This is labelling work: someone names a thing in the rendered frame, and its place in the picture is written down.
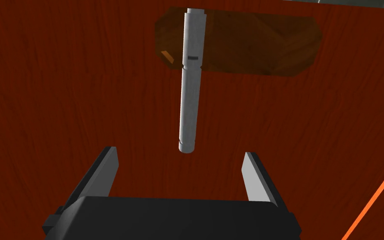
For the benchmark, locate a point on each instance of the grey cylindrical pen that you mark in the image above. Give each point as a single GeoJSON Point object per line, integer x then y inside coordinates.
{"type": "Point", "coordinates": [190, 86]}

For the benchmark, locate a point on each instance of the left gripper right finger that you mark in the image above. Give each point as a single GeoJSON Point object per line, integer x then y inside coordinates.
{"type": "Point", "coordinates": [258, 181]}

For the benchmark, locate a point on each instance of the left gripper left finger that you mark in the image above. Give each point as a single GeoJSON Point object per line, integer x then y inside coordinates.
{"type": "Point", "coordinates": [102, 176]}

